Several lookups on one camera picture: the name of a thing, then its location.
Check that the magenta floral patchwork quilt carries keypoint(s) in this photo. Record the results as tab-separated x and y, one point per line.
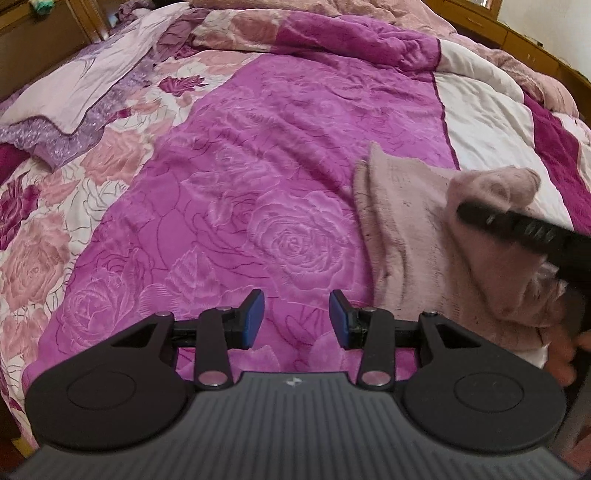
277	161

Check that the low wooden cabinet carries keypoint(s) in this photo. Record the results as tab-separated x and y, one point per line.
471	21

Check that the person's right hand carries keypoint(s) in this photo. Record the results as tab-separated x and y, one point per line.
565	355

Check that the dark magenta blanket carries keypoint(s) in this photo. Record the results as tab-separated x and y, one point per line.
11	157

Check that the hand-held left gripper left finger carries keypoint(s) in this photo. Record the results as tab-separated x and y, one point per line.
251	319

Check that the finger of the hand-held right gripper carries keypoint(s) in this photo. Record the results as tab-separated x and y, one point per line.
489	216

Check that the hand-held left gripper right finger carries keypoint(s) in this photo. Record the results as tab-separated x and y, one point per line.
340	323

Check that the pink fluffy blanket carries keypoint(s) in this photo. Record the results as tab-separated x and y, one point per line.
392	11

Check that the dusty pink knitted scarf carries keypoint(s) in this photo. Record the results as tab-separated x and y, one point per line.
415	240

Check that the lilac floral pillow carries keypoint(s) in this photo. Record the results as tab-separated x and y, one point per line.
83	83

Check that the small teal object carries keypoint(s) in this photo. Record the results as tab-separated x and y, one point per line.
42	7

